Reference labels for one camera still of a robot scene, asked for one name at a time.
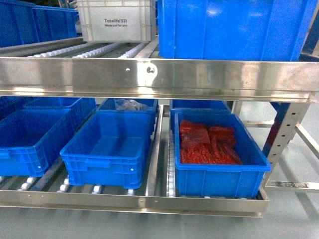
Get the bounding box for white Totelife crate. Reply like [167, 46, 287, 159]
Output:
[77, 0, 156, 43]

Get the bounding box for empty blue middle bin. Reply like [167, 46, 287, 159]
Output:
[60, 111, 155, 189]

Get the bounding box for red parts in bin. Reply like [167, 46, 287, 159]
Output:
[179, 120, 243, 165]

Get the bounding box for stainless steel flow rack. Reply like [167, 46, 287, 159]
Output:
[0, 37, 319, 217]

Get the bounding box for large blue upper bin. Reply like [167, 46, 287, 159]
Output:
[158, 0, 317, 61]

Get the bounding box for blue bin with red parts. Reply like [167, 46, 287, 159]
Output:
[173, 112, 272, 198]

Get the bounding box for blue left bin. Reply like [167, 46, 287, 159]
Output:
[0, 109, 75, 177]

